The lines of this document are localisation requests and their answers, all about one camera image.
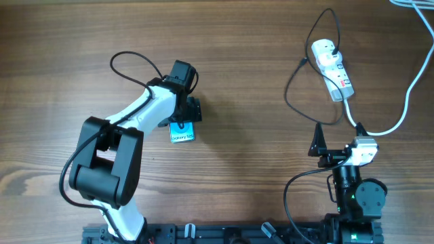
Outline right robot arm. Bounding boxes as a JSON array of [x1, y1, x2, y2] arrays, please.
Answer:
[[308, 123, 388, 244]]

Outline black charging cable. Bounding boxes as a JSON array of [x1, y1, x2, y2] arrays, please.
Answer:
[[284, 7, 345, 126]]

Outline white power strip cord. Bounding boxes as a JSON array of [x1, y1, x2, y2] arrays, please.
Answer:
[[343, 3, 434, 137]]

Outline white cables at corner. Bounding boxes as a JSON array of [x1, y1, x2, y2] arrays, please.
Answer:
[[389, 0, 434, 10]]

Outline black right camera cable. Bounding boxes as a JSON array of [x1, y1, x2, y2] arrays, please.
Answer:
[[283, 156, 352, 244]]

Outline white USB charger plug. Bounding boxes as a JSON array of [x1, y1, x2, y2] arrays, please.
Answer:
[[316, 52, 342, 70]]

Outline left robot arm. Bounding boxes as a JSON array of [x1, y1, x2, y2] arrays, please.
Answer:
[[61, 60, 202, 243]]

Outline Galaxy smartphone with cyan screen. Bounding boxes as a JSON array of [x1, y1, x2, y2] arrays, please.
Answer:
[[170, 122, 195, 144]]

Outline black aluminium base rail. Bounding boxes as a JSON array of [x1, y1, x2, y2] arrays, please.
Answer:
[[82, 222, 384, 244]]

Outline white power strip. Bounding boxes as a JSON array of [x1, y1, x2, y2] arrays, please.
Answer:
[[311, 39, 354, 102]]

